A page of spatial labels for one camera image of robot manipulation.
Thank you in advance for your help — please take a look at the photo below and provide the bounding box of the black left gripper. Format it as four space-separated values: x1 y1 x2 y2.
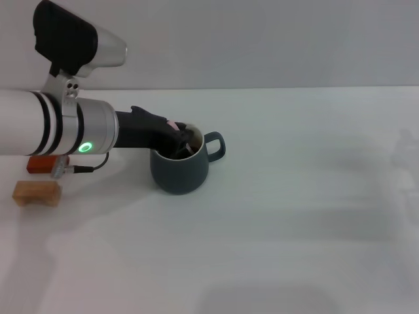
114 105 196 160

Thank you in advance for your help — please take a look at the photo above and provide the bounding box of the pink handled metal spoon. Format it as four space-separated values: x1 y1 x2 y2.
166 119 194 154

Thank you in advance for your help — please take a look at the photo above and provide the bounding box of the grey ceramic cup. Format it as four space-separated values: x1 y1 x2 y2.
149 122 227 196

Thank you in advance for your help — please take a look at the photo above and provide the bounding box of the red-brown wooden block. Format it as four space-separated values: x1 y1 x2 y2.
26 155 71 174

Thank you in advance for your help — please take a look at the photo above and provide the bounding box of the light wooden block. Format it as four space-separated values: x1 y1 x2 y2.
12 180 62 207

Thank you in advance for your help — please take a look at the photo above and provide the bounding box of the left arm cable with connector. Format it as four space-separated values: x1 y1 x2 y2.
50 152 111 179

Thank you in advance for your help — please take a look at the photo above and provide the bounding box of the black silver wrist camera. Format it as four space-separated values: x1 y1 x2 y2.
32 0 128 117

